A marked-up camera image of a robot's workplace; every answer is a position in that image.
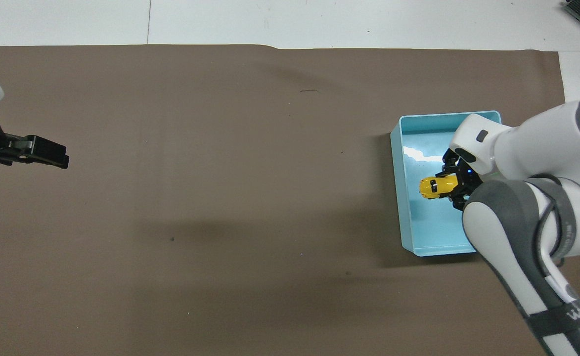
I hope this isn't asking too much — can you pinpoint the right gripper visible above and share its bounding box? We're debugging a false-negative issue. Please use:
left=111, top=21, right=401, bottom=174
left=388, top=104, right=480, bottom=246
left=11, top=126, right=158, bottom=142
left=436, top=150, right=484, bottom=213

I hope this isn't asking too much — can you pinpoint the black cable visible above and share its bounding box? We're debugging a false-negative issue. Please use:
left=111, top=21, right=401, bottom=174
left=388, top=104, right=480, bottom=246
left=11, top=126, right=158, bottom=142
left=533, top=175, right=574, bottom=270

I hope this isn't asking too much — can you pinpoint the yellow toy beetle car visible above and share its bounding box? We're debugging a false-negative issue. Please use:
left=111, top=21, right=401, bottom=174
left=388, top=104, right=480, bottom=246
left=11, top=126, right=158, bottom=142
left=419, top=176, right=460, bottom=200

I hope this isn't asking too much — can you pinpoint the light blue plastic bin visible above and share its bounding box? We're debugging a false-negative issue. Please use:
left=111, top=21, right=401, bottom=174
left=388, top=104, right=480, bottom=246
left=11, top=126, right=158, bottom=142
left=390, top=110, right=503, bottom=258

